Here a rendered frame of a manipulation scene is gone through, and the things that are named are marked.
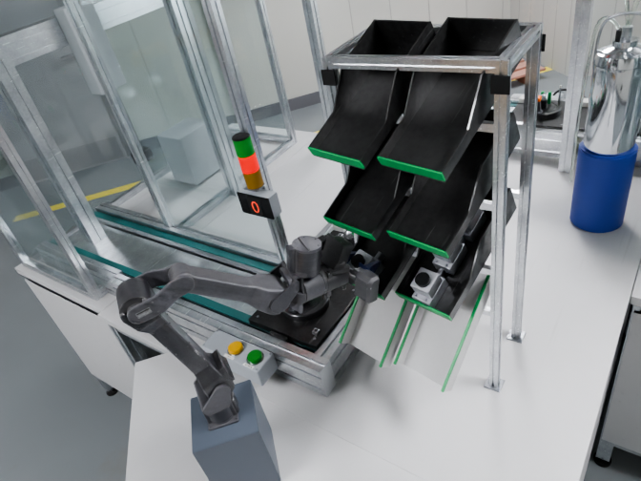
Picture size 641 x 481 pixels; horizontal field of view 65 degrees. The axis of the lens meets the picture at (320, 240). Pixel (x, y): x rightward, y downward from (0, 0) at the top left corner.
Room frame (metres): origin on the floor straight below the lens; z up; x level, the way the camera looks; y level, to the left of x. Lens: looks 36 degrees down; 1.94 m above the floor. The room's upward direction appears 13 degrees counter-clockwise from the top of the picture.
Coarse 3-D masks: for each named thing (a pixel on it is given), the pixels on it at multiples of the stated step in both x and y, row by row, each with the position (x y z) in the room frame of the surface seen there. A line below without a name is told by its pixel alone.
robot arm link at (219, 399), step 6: (198, 384) 0.71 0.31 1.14; (198, 390) 0.69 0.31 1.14; (216, 390) 0.65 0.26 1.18; (222, 390) 0.66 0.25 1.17; (228, 390) 0.66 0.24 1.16; (198, 396) 0.68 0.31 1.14; (204, 396) 0.68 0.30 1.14; (210, 396) 0.65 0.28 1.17; (216, 396) 0.65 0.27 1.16; (222, 396) 0.66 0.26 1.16; (228, 396) 0.66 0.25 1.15; (204, 402) 0.66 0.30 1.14; (210, 402) 0.65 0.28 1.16; (216, 402) 0.65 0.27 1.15; (222, 402) 0.65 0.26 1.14; (228, 402) 0.66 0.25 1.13; (204, 408) 0.64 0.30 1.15; (210, 408) 0.65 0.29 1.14; (216, 408) 0.65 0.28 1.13; (222, 408) 0.65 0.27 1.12; (210, 414) 0.64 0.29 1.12
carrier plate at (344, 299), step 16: (336, 288) 1.10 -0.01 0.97; (352, 288) 1.08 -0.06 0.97; (336, 304) 1.03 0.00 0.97; (352, 304) 1.03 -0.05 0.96; (256, 320) 1.05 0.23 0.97; (272, 320) 1.03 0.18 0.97; (288, 320) 1.02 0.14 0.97; (320, 320) 0.99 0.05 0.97; (336, 320) 0.97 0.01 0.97; (288, 336) 0.96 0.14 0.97; (304, 336) 0.94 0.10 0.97; (320, 336) 0.93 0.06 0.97
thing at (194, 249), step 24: (168, 240) 1.61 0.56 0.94; (192, 240) 1.56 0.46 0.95; (216, 240) 1.50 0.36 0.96; (168, 264) 1.49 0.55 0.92; (192, 264) 1.46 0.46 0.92; (216, 264) 1.42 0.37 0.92; (240, 264) 1.36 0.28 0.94; (264, 264) 1.32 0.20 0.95; (216, 312) 1.16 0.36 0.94; (240, 312) 1.12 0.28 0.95
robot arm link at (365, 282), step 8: (320, 272) 0.77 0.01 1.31; (360, 272) 0.76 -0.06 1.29; (368, 272) 0.76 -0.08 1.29; (328, 280) 0.76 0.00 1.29; (336, 280) 0.77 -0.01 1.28; (344, 280) 0.78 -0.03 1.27; (352, 280) 0.77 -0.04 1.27; (360, 280) 0.75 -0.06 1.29; (368, 280) 0.74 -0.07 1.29; (376, 280) 0.74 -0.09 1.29; (328, 288) 0.76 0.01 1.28; (344, 288) 0.78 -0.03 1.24; (360, 288) 0.75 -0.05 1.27; (368, 288) 0.73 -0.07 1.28; (376, 288) 0.74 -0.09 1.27; (328, 296) 0.76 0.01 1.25; (360, 296) 0.74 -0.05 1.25; (368, 296) 0.73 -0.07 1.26; (376, 296) 0.74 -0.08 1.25
